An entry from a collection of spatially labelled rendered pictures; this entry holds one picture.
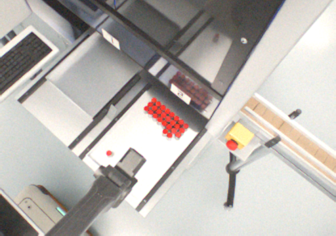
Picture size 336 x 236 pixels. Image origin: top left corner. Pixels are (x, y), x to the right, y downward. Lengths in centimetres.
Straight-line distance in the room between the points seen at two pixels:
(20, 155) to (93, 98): 107
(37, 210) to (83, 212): 127
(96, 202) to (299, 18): 49
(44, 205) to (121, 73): 90
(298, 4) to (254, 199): 174
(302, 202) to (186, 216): 73
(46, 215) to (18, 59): 84
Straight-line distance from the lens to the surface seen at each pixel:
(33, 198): 192
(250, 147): 130
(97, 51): 140
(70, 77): 137
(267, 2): 62
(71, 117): 130
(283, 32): 64
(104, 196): 69
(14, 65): 152
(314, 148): 134
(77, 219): 63
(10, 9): 157
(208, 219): 213
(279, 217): 225
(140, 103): 129
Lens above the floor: 209
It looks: 71 degrees down
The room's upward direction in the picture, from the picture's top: 1 degrees clockwise
